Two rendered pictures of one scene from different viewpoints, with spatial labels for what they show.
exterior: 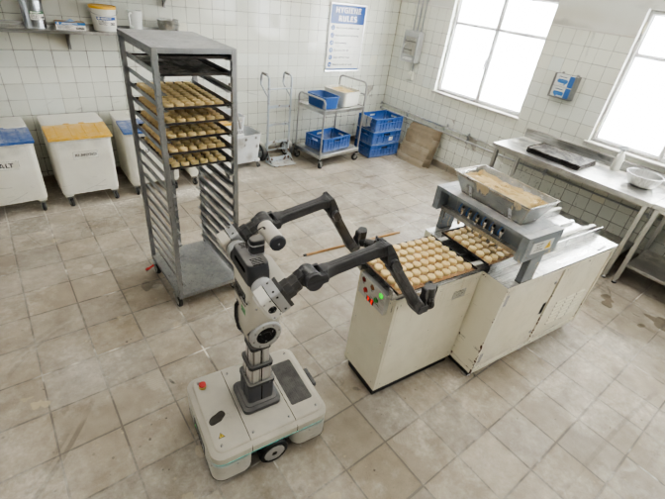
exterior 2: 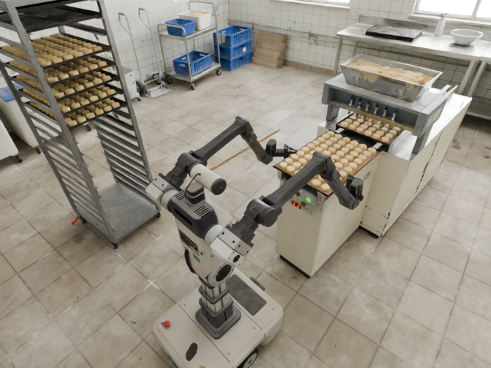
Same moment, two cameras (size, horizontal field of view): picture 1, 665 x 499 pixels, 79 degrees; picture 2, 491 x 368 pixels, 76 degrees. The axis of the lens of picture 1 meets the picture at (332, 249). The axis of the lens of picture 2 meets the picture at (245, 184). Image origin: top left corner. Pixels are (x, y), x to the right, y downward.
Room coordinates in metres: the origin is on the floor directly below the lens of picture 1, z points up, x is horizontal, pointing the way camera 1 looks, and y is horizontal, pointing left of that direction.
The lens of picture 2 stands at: (0.47, 0.26, 2.06)
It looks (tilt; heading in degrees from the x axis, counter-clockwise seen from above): 40 degrees down; 352
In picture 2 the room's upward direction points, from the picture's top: 2 degrees counter-clockwise
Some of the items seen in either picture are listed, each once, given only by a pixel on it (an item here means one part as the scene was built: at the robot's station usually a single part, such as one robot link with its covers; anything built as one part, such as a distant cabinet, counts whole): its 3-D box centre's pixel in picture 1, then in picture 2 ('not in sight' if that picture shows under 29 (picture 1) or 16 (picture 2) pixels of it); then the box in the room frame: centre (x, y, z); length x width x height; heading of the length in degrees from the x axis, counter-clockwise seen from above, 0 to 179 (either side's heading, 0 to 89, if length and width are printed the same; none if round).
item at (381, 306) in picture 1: (373, 292); (298, 197); (1.81, -0.26, 0.77); 0.24 x 0.04 x 0.14; 36
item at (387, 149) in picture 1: (376, 146); (233, 59); (6.44, -0.47, 0.10); 0.60 x 0.40 x 0.20; 129
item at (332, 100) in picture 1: (323, 99); (180, 27); (5.70, 0.41, 0.87); 0.40 x 0.30 x 0.16; 45
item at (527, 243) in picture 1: (488, 229); (376, 112); (2.32, -0.97, 1.01); 0.72 x 0.33 x 0.34; 36
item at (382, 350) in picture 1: (409, 316); (325, 205); (2.03, -0.56, 0.45); 0.70 x 0.34 x 0.90; 126
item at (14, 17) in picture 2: (169, 194); (75, 154); (2.26, 1.07, 0.97); 0.03 x 0.03 x 1.70; 42
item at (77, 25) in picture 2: (208, 77); (77, 25); (2.77, 0.96, 1.59); 0.64 x 0.03 x 0.03; 42
